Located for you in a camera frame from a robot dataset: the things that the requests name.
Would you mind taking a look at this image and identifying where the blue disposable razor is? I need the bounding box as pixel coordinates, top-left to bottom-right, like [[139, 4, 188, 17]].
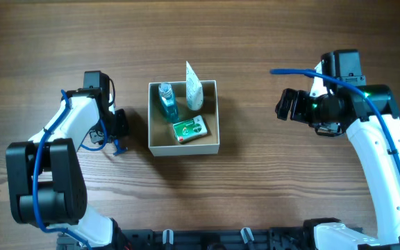
[[113, 139, 128, 156]]

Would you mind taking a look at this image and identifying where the blue mouthwash bottle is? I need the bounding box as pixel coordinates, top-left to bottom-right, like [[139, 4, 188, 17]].
[[158, 83, 179, 124]]

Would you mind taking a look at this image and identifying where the green soap box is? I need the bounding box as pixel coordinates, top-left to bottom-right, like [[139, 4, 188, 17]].
[[172, 115, 208, 144]]

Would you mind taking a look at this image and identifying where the white toothpaste tube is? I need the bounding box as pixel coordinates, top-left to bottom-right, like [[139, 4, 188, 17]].
[[185, 62, 203, 111]]

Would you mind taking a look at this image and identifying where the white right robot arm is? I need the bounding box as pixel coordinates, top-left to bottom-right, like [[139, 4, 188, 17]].
[[276, 85, 400, 249]]

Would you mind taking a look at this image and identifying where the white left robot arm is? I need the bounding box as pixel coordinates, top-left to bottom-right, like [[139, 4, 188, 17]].
[[6, 91, 131, 249]]

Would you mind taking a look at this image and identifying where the white cardboard box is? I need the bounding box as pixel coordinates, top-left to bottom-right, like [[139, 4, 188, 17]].
[[147, 80, 220, 156]]

